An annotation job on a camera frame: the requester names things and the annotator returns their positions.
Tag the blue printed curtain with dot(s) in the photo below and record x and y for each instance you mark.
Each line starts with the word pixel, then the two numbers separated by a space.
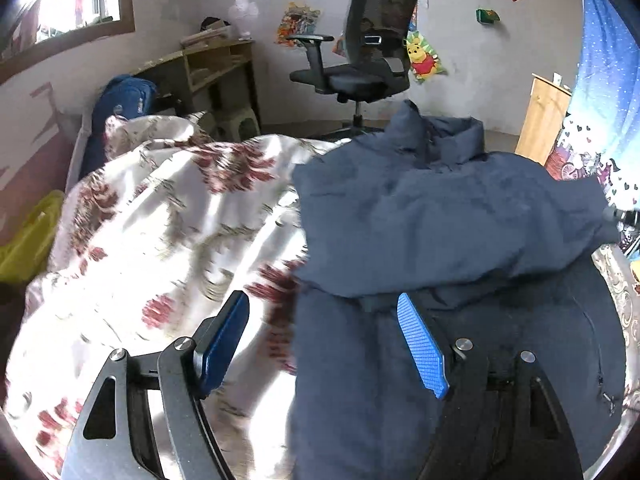
pixel 600 60

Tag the stack of papers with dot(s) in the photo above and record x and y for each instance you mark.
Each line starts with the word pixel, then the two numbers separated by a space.
pixel 207 37

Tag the wooden cabinet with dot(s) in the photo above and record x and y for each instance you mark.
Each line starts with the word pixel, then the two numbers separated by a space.
pixel 542 115

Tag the yellow bear poster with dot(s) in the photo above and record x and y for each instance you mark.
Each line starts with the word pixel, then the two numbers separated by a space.
pixel 422 57

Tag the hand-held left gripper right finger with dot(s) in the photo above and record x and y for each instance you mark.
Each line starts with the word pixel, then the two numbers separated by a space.
pixel 420 345

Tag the green hanging pouch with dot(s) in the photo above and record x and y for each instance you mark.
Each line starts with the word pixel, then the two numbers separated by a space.
pixel 487 16

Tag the white bed frame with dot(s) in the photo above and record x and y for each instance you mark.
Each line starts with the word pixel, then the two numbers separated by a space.
pixel 80 155

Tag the yellow-green plastic bag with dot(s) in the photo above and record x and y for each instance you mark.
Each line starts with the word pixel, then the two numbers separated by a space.
pixel 30 240

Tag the black office chair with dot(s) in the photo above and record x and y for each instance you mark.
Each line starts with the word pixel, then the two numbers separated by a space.
pixel 360 80

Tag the wooden desk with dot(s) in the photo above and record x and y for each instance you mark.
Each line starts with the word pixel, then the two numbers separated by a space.
pixel 215 55

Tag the colourful cartoon poster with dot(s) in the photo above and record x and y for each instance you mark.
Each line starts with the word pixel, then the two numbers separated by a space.
pixel 295 25

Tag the blue backpack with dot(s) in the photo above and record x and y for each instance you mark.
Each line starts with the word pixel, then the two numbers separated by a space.
pixel 120 100

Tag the floral white bed blanket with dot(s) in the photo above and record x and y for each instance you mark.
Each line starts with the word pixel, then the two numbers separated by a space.
pixel 150 235

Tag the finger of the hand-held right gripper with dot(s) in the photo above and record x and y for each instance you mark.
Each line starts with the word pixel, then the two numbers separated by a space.
pixel 622 216

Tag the green plastic stool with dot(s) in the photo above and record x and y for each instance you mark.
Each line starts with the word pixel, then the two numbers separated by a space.
pixel 240 122

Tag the navy blue jacket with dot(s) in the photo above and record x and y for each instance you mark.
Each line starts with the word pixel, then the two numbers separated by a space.
pixel 450 210

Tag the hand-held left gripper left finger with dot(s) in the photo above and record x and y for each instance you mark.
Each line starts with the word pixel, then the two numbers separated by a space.
pixel 227 340

